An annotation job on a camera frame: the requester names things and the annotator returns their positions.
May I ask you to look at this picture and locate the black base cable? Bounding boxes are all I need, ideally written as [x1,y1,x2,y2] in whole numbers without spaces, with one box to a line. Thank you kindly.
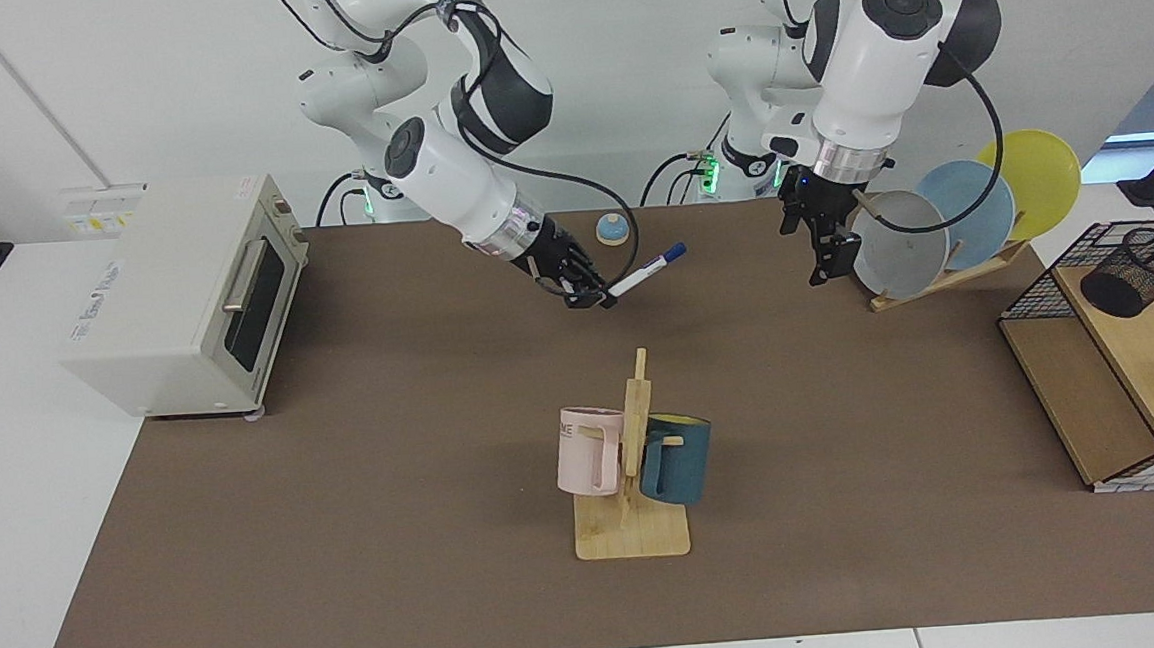
[312,169,372,229]
[634,109,739,209]

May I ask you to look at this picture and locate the pink cup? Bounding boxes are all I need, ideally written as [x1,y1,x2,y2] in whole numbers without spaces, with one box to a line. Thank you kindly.
[553,403,632,499]

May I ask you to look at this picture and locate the pale toaster oven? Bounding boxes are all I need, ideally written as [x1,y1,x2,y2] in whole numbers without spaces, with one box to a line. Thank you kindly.
[48,172,321,430]

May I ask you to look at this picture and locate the white marker with blue cap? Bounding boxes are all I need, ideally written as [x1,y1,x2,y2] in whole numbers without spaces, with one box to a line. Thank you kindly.
[604,242,690,300]

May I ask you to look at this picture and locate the grey plate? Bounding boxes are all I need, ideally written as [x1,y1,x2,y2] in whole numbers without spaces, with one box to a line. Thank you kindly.
[847,187,955,303]

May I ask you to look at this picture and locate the teal cup with yellow inside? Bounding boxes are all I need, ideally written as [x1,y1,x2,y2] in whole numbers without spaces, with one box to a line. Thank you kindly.
[635,411,717,509]

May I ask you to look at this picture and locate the black mesh pen holder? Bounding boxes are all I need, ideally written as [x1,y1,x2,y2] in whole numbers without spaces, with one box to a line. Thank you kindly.
[1076,227,1154,322]

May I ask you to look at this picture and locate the yellow plate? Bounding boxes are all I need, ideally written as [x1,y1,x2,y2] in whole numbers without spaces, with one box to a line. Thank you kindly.
[974,126,1086,245]

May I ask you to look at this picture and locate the light blue plate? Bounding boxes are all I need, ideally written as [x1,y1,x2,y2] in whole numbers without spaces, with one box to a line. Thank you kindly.
[913,157,1020,275]

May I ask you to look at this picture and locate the wooden cup stand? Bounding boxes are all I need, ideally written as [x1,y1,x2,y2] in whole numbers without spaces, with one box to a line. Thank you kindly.
[564,346,693,563]

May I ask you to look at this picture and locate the wooden plate rack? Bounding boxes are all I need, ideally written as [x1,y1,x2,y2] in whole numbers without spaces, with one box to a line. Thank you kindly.
[832,179,1036,316]

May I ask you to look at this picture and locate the brown table cloth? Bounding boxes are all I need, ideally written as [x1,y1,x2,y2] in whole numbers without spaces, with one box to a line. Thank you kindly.
[11,176,1154,648]

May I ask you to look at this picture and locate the wire basket with wooden floor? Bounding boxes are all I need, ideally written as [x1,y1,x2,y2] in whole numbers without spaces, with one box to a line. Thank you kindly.
[992,219,1154,501]

